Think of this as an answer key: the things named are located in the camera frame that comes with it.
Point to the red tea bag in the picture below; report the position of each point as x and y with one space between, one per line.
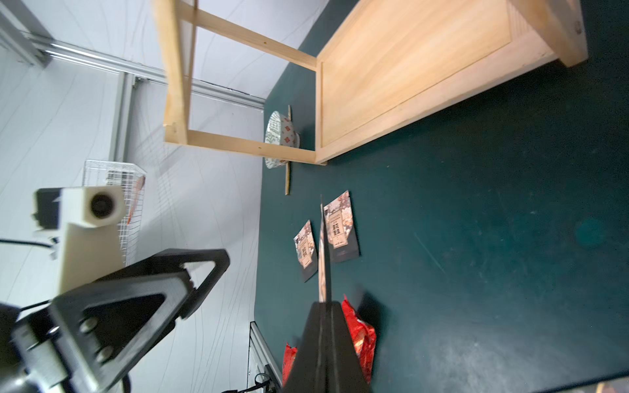
364 339
289 356

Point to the patterned ceramic bowl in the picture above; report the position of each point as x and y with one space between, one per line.
280 131

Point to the aluminium top rail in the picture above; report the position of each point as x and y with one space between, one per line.
24 36

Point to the orange plastic spatula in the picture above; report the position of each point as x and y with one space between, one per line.
138 189

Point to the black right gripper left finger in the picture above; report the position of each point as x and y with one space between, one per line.
308 371

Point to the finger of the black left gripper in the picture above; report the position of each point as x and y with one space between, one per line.
204 268

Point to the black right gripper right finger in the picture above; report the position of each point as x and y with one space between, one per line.
342 367

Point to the wooden two-tier shelf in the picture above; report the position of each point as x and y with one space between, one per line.
389 64

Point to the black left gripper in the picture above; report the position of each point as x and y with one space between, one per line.
89 338

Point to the brown tea bag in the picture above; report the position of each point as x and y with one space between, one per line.
341 236
323 264
306 251

